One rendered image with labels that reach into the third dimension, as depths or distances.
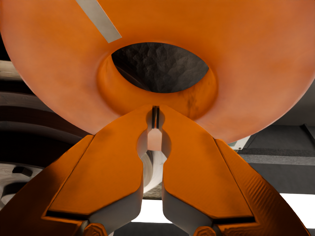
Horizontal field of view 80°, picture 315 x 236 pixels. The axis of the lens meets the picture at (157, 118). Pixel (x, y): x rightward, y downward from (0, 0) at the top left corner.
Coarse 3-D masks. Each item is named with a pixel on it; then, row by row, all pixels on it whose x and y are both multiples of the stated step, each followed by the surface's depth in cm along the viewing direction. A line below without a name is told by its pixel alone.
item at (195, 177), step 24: (168, 120) 10; (192, 120) 10; (168, 144) 9; (192, 144) 9; (168, 168) 7; (192, 168) 7; (216, 168) 7; (168, 192) 6; (192, 192) 6; (216, 192) 6; (240, 192) 6; (168, 216) 7; (192, 216) 6; (216, 216) 6; (240, 216) 6
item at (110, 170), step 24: (120, 120) 10; (144, 120) 10; (96, 144) 8; (120, 144) 8; (144, 144) 10; (96, 168) 7; (120, 168) 7; (72, 192) 6; (96, 192) 6; (120, 192) 6; (72, 216) 6; (96, 216) 6; (120, 216) 7
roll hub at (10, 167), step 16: (0, 144) 26; (16, 144) 26; (32, 144) 26; (48, 144) 27; (64, 144) 28; (0, 160) 24; (16, 160) 24; (32, 160) 25; (48, 160) 26; (0, 176) 29; (32, 176) 26; (0, 192) 34; (16, 192) 29; (0, 208) 37
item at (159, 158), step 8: (0, 48) 27; (0, 56) 23; (8, 56) 23; (0, 64) 23; (8, 64) 23; (0, 72) 24; (8, 72) 24; (16, 72) 24; (0, 80) 25; (8, 80) 25; (16, 80) 25; (152, 152) 37; (160, 152) 37; (160, 160) 39; (160, 168) 41; (152, 176) 44; (160, 176) 44; (152, 184) 47
